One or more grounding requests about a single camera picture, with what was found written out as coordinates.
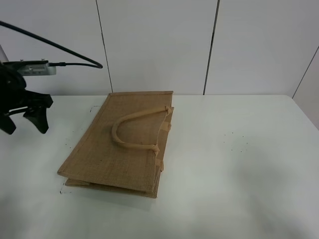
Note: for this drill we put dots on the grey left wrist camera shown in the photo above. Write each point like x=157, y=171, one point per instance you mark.
x=32, y=68

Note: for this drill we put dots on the brown linen tote bag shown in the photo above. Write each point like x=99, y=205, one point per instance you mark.
x=123, y=148

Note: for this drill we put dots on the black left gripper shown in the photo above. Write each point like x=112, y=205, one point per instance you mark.
x=15, y=99

